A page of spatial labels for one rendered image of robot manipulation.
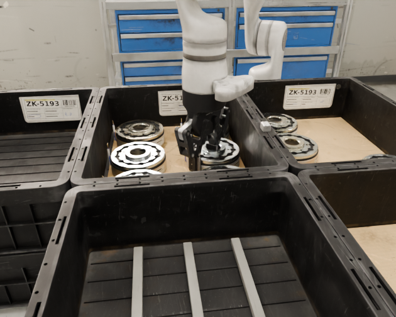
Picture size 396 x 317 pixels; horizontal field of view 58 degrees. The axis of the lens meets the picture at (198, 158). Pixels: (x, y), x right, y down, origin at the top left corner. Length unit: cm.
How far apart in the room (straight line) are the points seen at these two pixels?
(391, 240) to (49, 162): 61
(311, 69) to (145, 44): 124
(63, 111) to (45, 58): 270
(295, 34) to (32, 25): 216
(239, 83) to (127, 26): 200
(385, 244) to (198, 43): 40
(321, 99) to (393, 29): 328
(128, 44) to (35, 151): 181
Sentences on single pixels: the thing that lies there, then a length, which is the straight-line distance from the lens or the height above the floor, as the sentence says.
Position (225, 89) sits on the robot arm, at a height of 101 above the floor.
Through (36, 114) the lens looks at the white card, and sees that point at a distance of 88.
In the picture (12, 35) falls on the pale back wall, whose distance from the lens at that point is 357.
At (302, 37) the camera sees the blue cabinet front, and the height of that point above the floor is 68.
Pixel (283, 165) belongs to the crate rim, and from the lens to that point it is 51.
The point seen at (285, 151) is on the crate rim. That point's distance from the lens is 55.
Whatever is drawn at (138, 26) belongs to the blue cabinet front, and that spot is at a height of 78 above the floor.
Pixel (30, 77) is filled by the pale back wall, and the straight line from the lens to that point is 363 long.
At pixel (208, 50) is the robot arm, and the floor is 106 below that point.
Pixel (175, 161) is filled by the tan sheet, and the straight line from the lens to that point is 71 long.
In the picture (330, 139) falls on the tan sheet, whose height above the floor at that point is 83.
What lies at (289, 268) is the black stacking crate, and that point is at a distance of 50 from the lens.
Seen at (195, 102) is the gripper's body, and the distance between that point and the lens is 58.
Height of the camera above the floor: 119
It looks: 30 degrees down
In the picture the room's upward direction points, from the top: straight up
